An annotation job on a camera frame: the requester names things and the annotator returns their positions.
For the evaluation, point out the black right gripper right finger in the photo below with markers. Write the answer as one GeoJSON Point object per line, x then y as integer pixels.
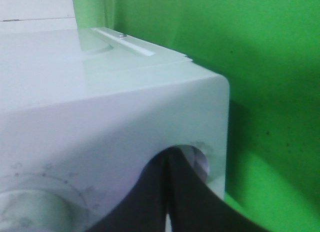
{"type": "Point", "coordinates": [192, 206]}

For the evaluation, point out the lower white round knob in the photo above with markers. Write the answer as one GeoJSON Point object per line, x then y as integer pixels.
{"type": "Point", "coordinates": [34, 210]}

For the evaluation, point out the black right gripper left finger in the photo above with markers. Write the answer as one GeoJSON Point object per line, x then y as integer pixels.
{"type": "Point", "coordinates": [145, 207]}

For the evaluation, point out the round door release button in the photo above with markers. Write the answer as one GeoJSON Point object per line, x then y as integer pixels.
{"type": "Point", "coordinates": [197, 160]}

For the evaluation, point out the white microwave oven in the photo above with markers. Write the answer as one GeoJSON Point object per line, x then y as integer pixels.
{"type": "Point", "coordinates": [83, 111]}

